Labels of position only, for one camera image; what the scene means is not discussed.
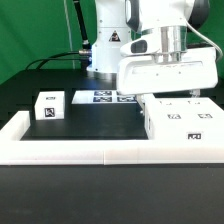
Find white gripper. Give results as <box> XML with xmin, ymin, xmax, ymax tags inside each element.
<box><xmin>116</xmin><ymin>53</ymin><xmax>218</xmax><ymax>116</ymax></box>

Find white cabinet door panel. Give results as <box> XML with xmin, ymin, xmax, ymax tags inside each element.
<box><xmin>146</xmin><ymin>98</ymin><xmax>187</xmax><ymax>121</ymax></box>
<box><xmin>185</xmin><ymin>97</ymin><xmax>224</xmax><ymax>122</ymax></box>

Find white cabinet body box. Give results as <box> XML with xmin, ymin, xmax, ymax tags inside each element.
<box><xmin>145</xmin><ymin>96</ymin><xmax>224</xmax><ymax>141</ymax></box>

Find small white tagged cube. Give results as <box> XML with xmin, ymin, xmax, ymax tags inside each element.
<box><xmin>35</xmin><ymin>91</ymin><xmax>65</xmax><ymax>120</ymax></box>

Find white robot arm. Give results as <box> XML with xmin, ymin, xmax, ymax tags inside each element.
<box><xmin>87</xmin><ymin>0</ymin><xmax>222</xmax><ymax>106</ymax></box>

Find white U-shaped fence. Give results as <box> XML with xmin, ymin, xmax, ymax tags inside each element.
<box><xmin>0</xmin><ymin>111</ymin><xmax>224</xmax><ymax>165</ymax></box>

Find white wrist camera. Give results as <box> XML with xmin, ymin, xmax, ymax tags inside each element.
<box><xmin>120</xmin><ymin>39</ymin><xmax>159</xmax><ymax>57</ymax></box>

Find flat white tag base plate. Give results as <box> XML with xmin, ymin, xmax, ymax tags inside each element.
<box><xmin>72</xmin><ymin>90</ymin><xmax>136</xmax><ymax>104</ymax></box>

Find black ribbed robot cable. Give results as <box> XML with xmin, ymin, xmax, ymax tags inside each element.
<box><xmin>73</xmin><ymin>0</ymin><xmax>92</xmax><ymax>51</ymax></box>

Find black cables on table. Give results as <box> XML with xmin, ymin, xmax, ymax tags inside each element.
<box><xmin>25</xmin><ymin>49</ymin><xmax>92</xmax><ymax>70</ymax></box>

